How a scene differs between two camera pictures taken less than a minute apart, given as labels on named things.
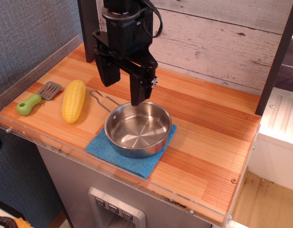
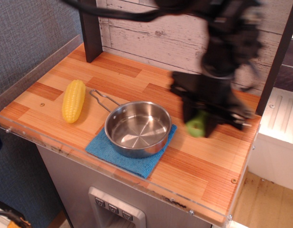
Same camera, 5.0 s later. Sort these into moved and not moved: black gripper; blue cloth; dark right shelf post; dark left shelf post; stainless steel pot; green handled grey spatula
Moved: black gripper; green handled grey spatula
Not moved: blue cloth; dark right shelf post; stainless steel pot; dark left shelf post
